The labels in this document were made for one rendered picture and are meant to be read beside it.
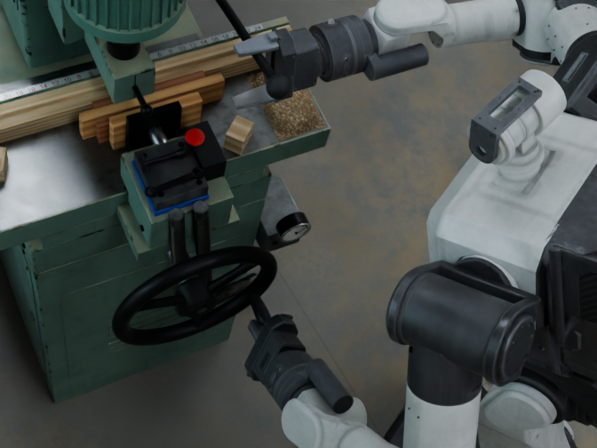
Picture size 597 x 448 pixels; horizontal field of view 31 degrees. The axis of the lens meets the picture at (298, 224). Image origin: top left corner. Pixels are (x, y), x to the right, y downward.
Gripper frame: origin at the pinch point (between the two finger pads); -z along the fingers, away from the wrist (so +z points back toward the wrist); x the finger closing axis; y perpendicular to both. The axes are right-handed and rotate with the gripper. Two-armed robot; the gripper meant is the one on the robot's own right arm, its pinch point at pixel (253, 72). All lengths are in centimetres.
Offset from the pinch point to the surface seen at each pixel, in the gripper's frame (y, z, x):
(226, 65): 18.9, 4.2, 16.7
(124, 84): 13.1, -15.7, 8.6
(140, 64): 14.1, -12.5, 6.4
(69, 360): 17, -31, 87
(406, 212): 38, 67, 109
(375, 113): 68, 73, 103
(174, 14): 7.5, -9.3, -7.9
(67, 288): 10, -30, 52
